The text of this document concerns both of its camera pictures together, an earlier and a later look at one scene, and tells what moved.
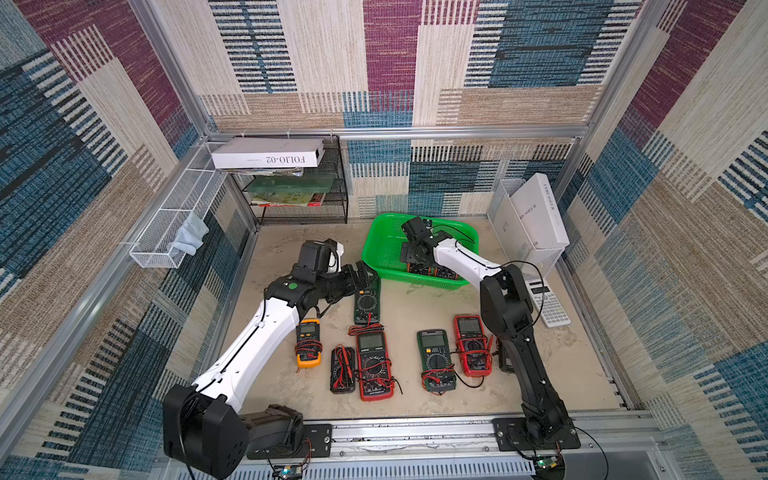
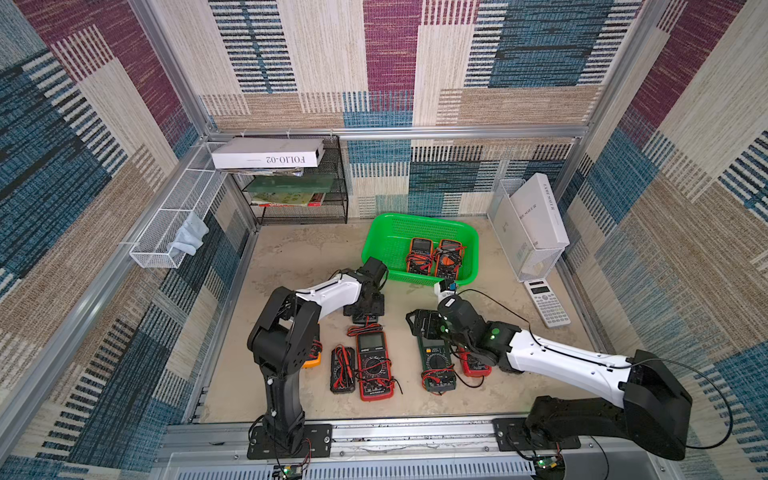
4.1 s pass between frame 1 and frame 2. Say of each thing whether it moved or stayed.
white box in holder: stayed
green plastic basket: stayed
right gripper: moved
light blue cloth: stayed
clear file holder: stayed
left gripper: moved
